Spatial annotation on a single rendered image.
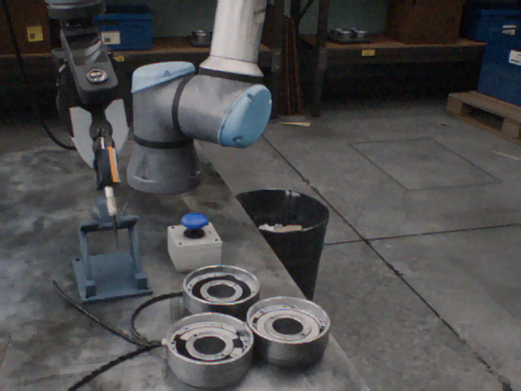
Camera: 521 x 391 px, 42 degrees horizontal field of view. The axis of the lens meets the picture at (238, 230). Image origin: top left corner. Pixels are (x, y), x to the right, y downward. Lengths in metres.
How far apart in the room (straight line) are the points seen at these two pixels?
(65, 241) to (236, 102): 0.37
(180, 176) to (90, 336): 0.49
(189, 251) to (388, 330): 1.46
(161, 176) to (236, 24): 0.31
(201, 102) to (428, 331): 1.46
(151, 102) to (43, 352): 0.56
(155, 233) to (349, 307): 1.44
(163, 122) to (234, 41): 0.20
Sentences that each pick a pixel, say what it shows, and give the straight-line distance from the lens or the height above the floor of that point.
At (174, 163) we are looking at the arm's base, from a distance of 1.30.
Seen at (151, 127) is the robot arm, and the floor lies 0.93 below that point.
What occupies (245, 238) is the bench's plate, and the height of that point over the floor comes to 0.80.
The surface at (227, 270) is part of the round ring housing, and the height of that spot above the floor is 0.83.
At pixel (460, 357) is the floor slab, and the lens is 2.36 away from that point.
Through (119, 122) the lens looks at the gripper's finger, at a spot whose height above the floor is 1.04.
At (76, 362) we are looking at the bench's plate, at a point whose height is 0.80.
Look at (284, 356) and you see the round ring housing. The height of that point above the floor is 0.82.
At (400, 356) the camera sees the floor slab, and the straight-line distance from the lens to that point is 2.30.
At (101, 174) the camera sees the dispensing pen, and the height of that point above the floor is 0.98.
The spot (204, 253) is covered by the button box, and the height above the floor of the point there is 0.83.
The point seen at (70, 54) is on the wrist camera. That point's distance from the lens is 0.86.
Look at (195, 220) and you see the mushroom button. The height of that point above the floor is 0.87.
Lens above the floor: 1.31
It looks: 26 degrees down
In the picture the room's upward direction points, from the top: 2 degrees clockwise
